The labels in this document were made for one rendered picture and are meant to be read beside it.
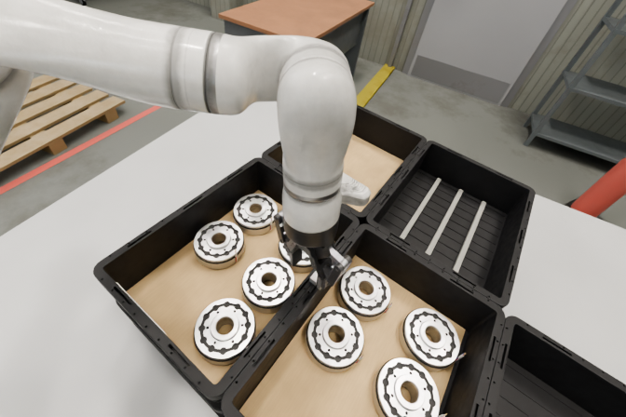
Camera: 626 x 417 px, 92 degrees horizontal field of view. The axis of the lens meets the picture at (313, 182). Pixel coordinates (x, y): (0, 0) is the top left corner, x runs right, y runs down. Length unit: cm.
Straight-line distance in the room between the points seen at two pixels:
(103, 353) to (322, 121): 69
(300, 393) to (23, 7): 58
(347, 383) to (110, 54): 57
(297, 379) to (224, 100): 48
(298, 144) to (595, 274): 111
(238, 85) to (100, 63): 10
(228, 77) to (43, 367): 72
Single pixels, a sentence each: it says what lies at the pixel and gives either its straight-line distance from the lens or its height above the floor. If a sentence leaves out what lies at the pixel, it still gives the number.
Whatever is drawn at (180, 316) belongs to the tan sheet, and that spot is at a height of 83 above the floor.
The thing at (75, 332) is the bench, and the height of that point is 70.
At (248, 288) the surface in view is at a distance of 62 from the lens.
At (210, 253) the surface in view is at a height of 86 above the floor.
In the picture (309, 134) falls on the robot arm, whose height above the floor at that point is 127.
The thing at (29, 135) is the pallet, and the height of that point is 9.
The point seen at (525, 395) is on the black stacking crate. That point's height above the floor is 83.
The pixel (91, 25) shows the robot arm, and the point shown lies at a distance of 31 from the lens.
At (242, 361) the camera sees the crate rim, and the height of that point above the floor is 93.
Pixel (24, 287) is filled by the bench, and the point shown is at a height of 70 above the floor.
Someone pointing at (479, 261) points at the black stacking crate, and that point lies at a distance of 85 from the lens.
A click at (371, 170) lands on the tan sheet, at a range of 93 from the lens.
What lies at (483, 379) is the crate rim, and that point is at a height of 93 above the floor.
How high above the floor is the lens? 143
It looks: 45 degrees down
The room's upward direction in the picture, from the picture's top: 10 degrees clockwise
